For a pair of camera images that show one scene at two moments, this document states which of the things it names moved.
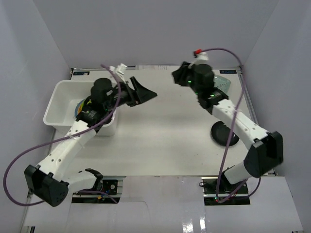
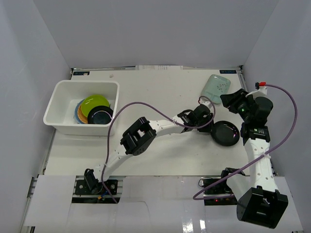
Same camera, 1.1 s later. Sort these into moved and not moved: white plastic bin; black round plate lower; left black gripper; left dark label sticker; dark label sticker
Moved: left black gripper
Not moved: left dark label sticker; white plastic bin; dark label sticker; black round plate lower
